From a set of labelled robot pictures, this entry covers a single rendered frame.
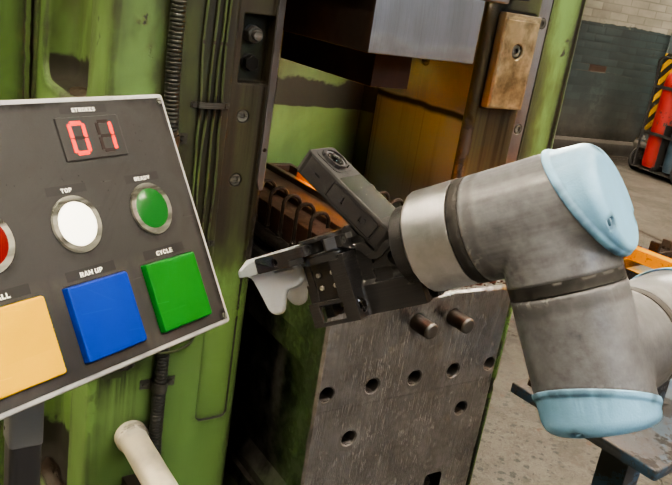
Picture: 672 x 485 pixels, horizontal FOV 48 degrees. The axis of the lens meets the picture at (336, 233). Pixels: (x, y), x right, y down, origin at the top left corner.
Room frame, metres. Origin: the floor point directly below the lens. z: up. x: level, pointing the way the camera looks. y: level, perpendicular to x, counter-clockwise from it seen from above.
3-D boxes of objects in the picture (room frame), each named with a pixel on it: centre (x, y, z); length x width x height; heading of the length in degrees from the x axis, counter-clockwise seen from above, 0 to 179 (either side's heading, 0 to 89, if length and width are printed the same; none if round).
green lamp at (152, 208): (0.78, 0.20, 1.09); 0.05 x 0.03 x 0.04; 125
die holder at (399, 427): (1.34, 0.00, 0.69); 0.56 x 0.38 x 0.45; 35
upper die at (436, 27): (1.30, 0.04, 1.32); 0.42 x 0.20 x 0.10; 35
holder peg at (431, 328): (1.08, -0.16, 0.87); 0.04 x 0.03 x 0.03; 35
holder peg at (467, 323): (1.13, -0.22, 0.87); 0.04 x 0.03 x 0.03; 35
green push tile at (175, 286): (0.76, 0.16, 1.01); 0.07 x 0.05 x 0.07; 150
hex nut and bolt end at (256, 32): (1.14, 0.16, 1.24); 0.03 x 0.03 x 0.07; 35
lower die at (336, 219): (1.30, 0.04, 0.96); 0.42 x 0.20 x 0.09; 35
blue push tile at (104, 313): (0.67, 0.21, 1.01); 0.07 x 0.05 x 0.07; 150
